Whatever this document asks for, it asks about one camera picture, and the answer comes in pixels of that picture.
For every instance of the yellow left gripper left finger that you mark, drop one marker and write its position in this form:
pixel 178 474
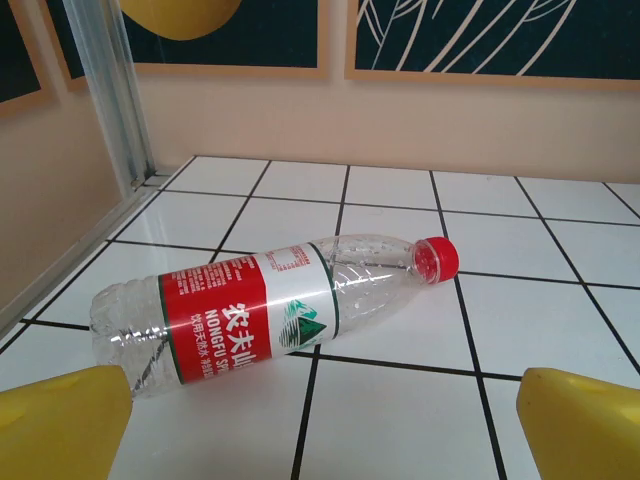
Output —
pixel 55 430

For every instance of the aluminium side rail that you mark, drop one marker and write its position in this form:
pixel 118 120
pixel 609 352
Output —
pixel 75 240

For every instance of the aluminium frame post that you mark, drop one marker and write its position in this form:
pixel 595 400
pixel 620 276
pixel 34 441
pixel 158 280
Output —
pixel 115 100

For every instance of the red-label Nongfu water bottle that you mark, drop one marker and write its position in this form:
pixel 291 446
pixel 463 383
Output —
pixel 225 315

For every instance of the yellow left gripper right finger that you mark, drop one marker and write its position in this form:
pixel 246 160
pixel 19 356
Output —
pixel 585 435

